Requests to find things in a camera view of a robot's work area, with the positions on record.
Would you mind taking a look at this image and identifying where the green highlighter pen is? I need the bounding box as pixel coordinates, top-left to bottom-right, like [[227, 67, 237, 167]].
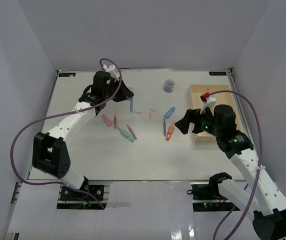
[[117, 127, 135, 143]]

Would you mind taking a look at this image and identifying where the blue highlighter cap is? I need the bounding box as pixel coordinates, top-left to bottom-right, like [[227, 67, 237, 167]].
[[163, 107, 176, 119]]

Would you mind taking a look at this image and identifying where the wooden compartment box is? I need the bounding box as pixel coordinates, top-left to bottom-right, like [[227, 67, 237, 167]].
[[187, 84, 242, 144]]

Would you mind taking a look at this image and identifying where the pink highlighter pen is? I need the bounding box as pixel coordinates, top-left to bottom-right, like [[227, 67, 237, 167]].
[[126, 124, 137, 141]]

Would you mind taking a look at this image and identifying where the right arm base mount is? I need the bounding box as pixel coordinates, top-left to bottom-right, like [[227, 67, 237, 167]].
[[186, 183, 235, 213]]

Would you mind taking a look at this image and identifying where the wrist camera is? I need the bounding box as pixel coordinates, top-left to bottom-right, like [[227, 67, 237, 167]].
[[200, 92, 217, 114], [101, 64, 120, 77]]

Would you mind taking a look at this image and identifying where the right clear clip jar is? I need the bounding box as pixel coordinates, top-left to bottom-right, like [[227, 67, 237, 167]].
[[163, 79, 175, 93]]

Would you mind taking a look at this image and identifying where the blue highlighter pen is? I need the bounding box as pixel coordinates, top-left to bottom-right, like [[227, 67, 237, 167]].
[[130, 97, 134, 113]]

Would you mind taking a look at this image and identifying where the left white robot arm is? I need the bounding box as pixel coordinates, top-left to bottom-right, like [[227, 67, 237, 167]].
[[32, 70, 134, 200]]

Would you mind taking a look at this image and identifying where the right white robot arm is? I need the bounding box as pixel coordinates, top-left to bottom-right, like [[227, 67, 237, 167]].
[[175, 104, 286, 240]]

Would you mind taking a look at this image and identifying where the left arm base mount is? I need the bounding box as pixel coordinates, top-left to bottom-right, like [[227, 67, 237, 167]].
[[56, 184, 109, 210]]

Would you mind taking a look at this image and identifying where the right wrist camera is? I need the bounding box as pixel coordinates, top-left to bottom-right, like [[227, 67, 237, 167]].
[[200, 92, 217, 114]]

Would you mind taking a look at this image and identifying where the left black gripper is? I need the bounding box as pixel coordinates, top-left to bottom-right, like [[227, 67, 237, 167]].
[[104, 77, 134, 103]]

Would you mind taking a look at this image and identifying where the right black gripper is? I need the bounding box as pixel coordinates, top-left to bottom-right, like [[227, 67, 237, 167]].
[[174, 105, 222, 138]]

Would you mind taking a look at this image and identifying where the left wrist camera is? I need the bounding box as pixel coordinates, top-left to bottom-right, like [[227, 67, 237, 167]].
[[101, 64, 120, 77]]

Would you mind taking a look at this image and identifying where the orange highlighter pen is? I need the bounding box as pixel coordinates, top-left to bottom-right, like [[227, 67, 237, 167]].
[[113, 112, 117, 130]]

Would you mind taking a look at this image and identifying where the pink highlighter cap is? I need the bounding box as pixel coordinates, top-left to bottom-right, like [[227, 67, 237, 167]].
[[101, 114, 112, 127]]

